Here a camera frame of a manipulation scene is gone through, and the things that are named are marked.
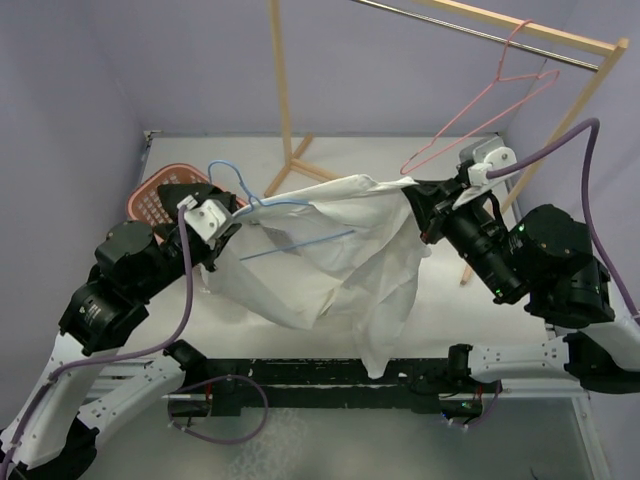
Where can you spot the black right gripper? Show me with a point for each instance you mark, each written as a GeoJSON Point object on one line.
{"type": "Point", "coordinates": [434, 200]}

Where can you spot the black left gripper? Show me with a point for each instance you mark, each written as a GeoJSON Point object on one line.
{"type": "Point", "coordinates": [213, 249]}

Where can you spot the dark pinstriped shirt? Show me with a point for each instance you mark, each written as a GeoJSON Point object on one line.
{"type": "Point", "coordinates": [171, 195]}

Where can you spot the blue hanger hook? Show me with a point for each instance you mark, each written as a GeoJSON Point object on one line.
{"type": "Point", "coordinates": [277, 226]}

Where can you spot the white shirt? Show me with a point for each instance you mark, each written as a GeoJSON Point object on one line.
{"type": "Point", "coordinates": [369, 278]}

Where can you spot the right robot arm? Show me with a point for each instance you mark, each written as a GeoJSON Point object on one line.
{"type": "Point", "coordinates": [547, 259]}

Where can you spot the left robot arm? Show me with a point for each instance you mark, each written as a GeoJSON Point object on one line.
{"type": "Point", "coordinates": [57, 433]}

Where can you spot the pink plastic laundry basket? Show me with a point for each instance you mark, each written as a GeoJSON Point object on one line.
{"type": "Point", "coordinates": [148, 224]}

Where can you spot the wooden clothes rack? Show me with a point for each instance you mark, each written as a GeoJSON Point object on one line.
{"type": "Point", "coordinates": [443, 68]}

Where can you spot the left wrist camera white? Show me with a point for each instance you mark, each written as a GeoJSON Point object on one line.
{"type": "Point", "coordinates": [210, 219]}

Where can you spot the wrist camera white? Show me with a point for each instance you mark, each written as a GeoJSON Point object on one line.
{"type": "Point", "coordinates": [476, 161]}
{"type": "Point", "coordinates": [210, 219]}

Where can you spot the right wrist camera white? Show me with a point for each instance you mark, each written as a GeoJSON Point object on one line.
{"type": "Point", "coordinates": [476, 161]}

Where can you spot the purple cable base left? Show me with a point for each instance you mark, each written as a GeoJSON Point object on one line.
{"type": "Point", "coordinates": [225, 405]}

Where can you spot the purple cable base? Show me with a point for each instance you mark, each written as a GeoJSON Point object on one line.
{"type": "Point", "coordinates": [225, 405]}
{"type": "Point", "coordinates": [476, 421]}

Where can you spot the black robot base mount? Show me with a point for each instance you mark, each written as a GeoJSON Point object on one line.
{"type": "Point", "coordinates": [423, 386]}

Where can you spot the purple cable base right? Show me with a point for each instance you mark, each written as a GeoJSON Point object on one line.
{"type": "Point", "coordinates": [476, 421]}

